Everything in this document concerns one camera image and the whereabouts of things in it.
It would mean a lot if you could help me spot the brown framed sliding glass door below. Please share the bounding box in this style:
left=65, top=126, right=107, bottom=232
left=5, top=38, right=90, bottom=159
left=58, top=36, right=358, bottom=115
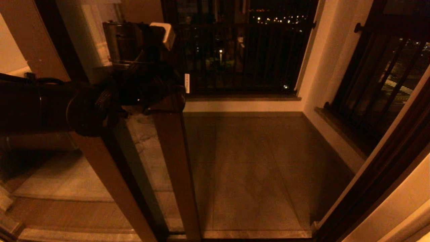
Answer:
left=55, top=0, right=202, bottom=242

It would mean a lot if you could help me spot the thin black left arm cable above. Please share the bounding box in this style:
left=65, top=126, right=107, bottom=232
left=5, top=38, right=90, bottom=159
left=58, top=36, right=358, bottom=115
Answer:
left=24, top=72, right=66, bottom=85

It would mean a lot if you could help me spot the black balcony railing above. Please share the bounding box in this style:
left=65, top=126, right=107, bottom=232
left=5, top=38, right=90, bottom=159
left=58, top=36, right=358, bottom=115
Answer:
left=161, top=0, right=319, bottom=95

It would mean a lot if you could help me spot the black side window railing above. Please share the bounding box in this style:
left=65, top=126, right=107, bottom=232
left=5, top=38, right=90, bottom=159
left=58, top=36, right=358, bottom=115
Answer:
left=324, top=0, right=430, bottom=153

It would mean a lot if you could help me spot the brown framed fixed glass panel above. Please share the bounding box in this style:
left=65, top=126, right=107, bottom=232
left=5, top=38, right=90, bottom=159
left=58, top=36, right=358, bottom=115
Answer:
left=0, top=0, right=168, bottom=242

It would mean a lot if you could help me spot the braided black wrist cable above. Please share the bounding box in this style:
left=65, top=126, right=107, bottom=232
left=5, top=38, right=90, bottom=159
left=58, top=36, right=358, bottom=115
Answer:
left=94, top=50, right=148, bottom=115

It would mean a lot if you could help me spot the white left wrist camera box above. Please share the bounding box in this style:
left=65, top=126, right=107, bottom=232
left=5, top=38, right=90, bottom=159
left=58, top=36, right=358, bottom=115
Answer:
left=149, top=22, right=176, bottom=51

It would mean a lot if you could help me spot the long dark stone window sill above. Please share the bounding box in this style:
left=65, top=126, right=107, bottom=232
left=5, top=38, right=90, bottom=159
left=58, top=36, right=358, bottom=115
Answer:
left=315, top=107, right=370, bottom=162

